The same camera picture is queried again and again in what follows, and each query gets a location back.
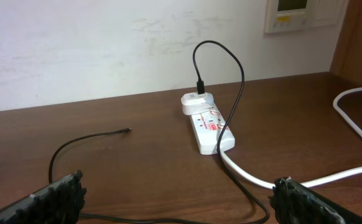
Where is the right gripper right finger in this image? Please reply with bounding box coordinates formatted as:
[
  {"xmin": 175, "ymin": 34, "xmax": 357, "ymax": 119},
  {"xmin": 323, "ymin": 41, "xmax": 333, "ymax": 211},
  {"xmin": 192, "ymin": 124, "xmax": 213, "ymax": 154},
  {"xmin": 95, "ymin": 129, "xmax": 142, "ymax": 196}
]
[{"xmin": 269, "ymin": 177, "xmax": 362, "ymax": 224}]

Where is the white wall control panel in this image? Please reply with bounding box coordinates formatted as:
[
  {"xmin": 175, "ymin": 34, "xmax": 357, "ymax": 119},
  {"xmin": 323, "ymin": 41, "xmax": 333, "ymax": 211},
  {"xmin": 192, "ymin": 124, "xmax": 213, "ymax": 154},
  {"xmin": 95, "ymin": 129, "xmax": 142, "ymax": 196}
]
[{"xmin": 264, "ymin": 0, "xmax": 345, "ymax": 34}]

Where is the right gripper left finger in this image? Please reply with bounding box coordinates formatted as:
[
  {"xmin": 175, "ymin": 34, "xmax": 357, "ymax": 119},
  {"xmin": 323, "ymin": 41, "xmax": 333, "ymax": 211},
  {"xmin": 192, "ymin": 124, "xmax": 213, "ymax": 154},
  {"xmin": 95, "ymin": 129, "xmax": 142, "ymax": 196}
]
[{"xmin": 0, "ymin": 170, "xmax": 86, "ymax": 224}]

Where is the white power strip cord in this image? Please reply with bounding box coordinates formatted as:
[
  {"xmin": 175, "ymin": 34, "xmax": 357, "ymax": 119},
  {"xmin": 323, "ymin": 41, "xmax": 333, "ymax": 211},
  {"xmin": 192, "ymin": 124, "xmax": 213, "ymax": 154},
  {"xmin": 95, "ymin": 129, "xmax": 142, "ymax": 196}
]
[{"xmin": 220, "ymin": 86, "xmax": 362, "ymax": 190}]

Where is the white power strip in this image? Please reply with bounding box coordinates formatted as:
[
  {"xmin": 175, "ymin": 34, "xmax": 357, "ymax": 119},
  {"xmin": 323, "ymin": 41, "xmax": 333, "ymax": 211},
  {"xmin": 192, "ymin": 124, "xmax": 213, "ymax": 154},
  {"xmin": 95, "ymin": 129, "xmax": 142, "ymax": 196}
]
[{"xmin": 190, "ymin": 105, "xmax": 226, "ymax": 155}]

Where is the white charger adapter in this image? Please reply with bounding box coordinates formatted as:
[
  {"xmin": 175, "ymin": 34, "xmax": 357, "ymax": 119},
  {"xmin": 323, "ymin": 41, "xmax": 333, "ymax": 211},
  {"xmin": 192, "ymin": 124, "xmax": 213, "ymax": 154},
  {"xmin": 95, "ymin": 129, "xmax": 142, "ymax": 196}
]
[{"xmin": 181, "ymin": 92, "xmax": 215, "ymax": 115}]

